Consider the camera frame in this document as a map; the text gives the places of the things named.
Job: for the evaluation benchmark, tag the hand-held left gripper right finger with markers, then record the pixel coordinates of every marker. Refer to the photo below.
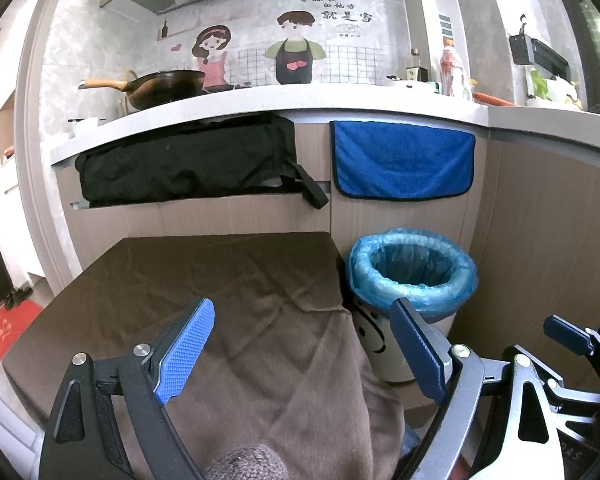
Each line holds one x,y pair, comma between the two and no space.
420,350

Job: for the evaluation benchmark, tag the black wall rack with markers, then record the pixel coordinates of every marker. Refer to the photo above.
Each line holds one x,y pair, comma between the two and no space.
537,52

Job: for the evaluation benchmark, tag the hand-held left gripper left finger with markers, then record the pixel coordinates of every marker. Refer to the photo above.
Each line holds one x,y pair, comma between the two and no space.
187,350

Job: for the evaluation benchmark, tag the black fabric bag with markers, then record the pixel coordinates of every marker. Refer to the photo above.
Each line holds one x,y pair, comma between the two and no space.
190,160

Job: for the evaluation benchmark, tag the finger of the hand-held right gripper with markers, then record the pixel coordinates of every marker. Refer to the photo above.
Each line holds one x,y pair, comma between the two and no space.
567,332
542,364

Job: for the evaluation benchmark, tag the brown knit cloth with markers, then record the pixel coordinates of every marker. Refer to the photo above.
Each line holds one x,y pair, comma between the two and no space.
250,462

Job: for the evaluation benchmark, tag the black wok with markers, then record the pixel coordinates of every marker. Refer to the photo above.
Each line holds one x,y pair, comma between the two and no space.
165,87

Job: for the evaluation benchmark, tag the cartoon wall sticker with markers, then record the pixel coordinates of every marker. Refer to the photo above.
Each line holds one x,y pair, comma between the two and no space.
295,50

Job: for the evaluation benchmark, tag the orange carrot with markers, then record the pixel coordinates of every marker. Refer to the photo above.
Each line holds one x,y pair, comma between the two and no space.
492,99

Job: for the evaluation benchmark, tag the red label plastic bottle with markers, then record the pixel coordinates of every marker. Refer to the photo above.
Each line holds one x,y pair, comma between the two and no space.
450,67

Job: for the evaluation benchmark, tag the blue towel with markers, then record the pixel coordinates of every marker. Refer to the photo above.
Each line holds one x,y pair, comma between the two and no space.
400,160

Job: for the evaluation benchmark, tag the white trash bin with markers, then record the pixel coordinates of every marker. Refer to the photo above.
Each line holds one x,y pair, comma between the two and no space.
375,340

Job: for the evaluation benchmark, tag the green leafy plant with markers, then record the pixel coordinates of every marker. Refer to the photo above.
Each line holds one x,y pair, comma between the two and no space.
540,85

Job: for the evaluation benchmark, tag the white water heater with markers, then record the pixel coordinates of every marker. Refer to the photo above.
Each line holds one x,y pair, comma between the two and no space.
430,15

